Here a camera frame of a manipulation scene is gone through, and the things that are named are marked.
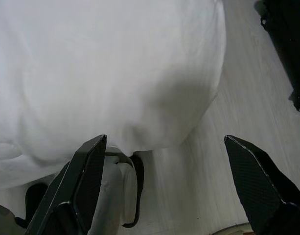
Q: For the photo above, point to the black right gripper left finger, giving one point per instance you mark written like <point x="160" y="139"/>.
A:
<point x="74" y="188"/>

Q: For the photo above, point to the black robot foot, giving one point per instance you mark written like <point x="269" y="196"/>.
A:
<point x="34" y="195"/>

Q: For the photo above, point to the pale pink printed pillow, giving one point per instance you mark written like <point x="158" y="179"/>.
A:
<point x="103" y="73"/>

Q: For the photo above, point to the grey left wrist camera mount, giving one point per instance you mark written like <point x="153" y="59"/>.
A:
<point x="130" y="195"/>

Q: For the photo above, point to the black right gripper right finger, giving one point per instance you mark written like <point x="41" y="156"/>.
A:
<point x="257" y="188"/>

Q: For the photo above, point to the black bag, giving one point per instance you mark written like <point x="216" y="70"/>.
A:
<point x="286" y="49"/>

